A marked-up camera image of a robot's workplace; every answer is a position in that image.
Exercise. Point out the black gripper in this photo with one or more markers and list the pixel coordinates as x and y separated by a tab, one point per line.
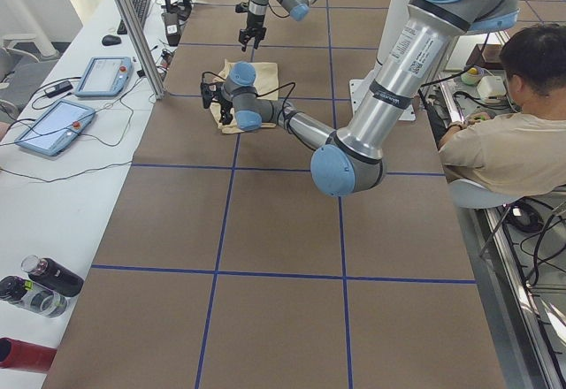
225	109
253	24

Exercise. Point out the beige long-sleeve printed shirt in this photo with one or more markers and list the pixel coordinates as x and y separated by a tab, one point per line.
266	84

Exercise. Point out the black computer keyboard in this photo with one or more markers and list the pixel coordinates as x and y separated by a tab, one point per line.
141	11

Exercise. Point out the upper blue teach pendant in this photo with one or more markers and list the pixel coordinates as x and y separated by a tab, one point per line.
104	77

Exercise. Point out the blue teach pendant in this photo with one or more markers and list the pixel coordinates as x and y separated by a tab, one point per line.
57	128
104	77

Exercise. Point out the black computer mouse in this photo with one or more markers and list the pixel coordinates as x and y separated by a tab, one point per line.
110	40

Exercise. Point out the black power adapter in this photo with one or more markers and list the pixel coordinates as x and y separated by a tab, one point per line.
58	89

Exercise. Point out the lower blue teach pendant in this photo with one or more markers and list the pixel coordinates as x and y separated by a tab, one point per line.
57	128

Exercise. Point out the black water bottle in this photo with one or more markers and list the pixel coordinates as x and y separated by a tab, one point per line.
51	274

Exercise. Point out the white office chair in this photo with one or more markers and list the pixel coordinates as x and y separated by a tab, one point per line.
469	194

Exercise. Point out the clear bottle black lid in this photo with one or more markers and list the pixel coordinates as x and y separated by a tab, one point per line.
29	295

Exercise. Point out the seated person in beige shirt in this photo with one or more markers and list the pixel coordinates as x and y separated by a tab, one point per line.
518	153

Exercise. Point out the red cylindrical bottle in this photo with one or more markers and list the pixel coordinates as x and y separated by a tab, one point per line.
25	356

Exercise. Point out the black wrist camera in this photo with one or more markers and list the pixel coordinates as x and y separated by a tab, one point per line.
242	7
210	90

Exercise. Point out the aluminium frame post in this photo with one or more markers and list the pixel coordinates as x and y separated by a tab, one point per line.
141	47

